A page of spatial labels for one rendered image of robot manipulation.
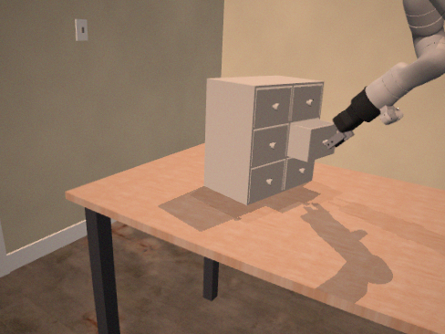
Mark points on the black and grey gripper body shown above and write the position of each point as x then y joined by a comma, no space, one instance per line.
372,101

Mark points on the grey drawer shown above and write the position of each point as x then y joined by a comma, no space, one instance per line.
266,111
305,96
265,144
309,144
297,171
266,179

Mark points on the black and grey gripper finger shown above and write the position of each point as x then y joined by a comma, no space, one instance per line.
348,135
335,140

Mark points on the small beige chest of drawers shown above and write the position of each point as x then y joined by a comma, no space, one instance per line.
229,131

